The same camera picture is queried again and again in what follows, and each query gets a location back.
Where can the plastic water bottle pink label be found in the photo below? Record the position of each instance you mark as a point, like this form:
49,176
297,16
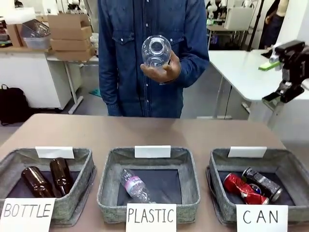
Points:
135,183

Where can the person in denim shirt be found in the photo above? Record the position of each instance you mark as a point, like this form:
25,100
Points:
125,72

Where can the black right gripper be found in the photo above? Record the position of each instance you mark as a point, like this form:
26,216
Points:
293,62

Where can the large white work table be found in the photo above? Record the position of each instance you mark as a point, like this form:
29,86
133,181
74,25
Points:
241,67

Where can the black drink can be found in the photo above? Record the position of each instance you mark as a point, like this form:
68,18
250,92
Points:
264,182

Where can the white paper sign PLASTIC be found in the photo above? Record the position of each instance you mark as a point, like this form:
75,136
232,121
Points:
150,217

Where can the brown glass beer bottle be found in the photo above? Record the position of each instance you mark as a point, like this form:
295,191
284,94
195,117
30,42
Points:
61,174
36,181

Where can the background person dark clothes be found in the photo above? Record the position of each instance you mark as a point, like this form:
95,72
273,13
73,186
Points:
272,26

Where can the blank white card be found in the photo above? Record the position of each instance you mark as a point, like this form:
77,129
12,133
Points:
55,152
152,151
246,151

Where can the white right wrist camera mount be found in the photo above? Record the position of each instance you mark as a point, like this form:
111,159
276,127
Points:
275,53

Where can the grey background lab table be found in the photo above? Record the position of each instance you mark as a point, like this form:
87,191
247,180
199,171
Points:
217,28

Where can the small upright cardboard box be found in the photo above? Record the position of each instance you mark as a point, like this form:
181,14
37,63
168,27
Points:
14,35

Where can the white paper sign BOTTLE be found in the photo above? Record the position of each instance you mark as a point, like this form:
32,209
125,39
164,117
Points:
26,212

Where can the black tripod pole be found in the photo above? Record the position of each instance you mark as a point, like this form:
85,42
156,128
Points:
255,24

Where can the black perforated tray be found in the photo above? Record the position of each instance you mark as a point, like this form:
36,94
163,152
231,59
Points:
36,29

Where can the teal floor item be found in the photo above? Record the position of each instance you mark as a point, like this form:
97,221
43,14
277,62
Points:
94,92

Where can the person's left hand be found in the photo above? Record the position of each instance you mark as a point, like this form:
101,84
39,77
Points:
166,75

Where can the crushed red can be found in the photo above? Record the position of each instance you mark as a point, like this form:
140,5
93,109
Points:
241,187

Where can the person's left forearm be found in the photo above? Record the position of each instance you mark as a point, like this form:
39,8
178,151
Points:
193,70

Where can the grey fabric basket bottle label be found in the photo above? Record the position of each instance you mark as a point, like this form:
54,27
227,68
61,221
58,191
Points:
82,183

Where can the white foam block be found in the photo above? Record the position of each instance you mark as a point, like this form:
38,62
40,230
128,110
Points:
19,15

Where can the flat cardboard box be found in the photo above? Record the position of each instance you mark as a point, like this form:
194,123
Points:
70,44
74,54

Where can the white paper sign CAN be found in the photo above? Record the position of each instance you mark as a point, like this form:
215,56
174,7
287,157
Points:
262,217

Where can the clear plastic storage bin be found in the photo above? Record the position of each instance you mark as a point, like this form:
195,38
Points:
36,42

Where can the wooden table top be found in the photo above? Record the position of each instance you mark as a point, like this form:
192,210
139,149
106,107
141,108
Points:
24,50

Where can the white equipment case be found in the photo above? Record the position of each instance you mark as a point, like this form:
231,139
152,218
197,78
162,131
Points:
239,18

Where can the grey fabric basket plastic label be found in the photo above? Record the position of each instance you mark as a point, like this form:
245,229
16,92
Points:
149,162

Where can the white table with metal legs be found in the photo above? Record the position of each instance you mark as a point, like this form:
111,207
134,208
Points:
72,59

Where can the black backpack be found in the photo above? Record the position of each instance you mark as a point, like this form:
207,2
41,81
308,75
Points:
12,104

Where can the person's right forearm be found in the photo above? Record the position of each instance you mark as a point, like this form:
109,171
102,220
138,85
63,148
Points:
108,89

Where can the white cabinet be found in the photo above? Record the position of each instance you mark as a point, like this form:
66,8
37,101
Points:
36,72

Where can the grey fabric basket can label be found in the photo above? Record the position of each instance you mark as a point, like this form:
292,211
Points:
217,193

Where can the large open cardboard box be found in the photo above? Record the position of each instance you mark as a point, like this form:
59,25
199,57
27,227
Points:
68,25

